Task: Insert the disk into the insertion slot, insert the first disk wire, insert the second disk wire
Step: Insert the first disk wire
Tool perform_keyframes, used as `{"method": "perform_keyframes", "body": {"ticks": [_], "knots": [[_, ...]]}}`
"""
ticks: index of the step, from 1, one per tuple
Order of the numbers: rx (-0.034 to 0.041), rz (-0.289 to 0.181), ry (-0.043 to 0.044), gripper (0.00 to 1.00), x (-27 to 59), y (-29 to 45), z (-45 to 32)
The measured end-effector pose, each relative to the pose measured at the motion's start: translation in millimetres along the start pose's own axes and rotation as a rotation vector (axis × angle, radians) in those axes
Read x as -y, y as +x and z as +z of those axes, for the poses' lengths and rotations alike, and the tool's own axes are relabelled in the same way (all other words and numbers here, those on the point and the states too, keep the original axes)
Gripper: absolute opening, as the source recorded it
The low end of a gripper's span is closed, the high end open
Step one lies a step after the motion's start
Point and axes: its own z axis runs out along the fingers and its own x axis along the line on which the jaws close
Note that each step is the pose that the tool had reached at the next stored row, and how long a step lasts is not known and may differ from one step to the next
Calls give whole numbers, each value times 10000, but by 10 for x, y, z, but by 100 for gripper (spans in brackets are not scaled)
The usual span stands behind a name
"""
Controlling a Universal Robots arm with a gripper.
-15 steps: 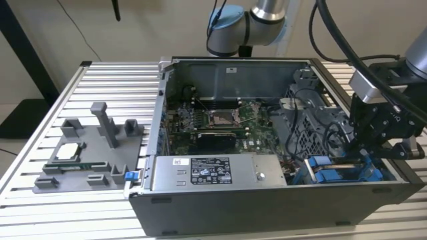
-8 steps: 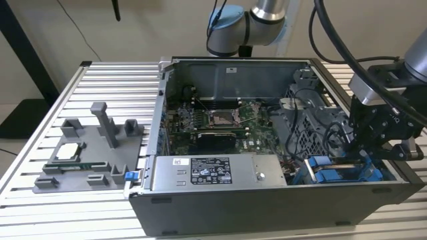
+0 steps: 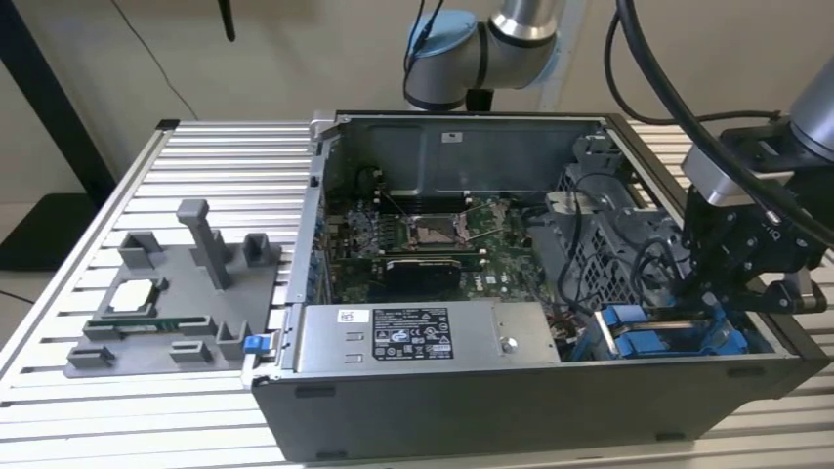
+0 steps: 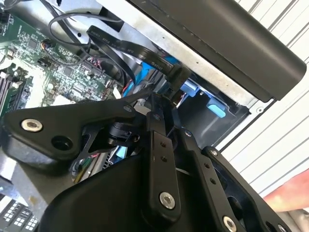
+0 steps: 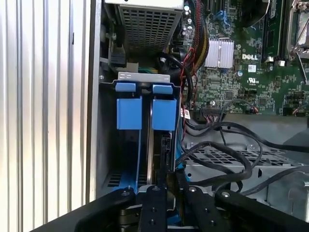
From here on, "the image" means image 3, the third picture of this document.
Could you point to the blue disk bay bracket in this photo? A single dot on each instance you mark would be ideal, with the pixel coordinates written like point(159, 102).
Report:
point(638, 346)

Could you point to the locking lever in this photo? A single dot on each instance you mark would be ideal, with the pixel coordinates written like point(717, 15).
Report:
point(487, 233)

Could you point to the grey parts rack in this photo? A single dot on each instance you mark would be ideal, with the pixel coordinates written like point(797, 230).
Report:
point(183, 293)

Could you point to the hard disk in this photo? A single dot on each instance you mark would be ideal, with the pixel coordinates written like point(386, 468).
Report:
point(622, 315)

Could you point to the black slanted post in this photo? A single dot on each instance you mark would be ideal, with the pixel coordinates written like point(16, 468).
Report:
point(46, 98)

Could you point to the black open PC case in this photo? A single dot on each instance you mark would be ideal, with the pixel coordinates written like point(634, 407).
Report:
point(457, 415)

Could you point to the black RAM slots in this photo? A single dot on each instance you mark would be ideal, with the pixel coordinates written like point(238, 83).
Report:
point(423, 200)

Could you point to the silver CPU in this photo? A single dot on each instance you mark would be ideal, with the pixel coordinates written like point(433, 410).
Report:
point(134, 295)

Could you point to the green motherboard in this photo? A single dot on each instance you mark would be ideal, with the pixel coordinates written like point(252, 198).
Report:
point(502, 278)

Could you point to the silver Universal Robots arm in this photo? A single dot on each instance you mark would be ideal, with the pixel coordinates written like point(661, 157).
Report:
point(450, 73)

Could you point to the grey perforated disk bay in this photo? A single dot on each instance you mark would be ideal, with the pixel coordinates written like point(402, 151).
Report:
point(593, 254)

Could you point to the blue case latch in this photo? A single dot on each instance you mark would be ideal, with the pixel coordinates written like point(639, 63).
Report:
point(254, 344)

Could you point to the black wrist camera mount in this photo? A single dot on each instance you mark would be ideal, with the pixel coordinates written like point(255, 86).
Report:
point(749, 141)

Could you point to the green RAM stick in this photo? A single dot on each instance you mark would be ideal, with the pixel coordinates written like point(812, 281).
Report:
point(163, 322)

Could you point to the black hanging rod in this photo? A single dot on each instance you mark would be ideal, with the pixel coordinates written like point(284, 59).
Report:
point(227, 19)

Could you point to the silver power supply unit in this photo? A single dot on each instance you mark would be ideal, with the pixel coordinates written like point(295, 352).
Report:
point(326, 342)

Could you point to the black flat base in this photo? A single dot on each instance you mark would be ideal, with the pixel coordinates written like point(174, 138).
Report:
point(46, 234)

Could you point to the CPU socket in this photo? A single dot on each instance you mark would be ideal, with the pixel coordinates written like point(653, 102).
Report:
point(430, 234)

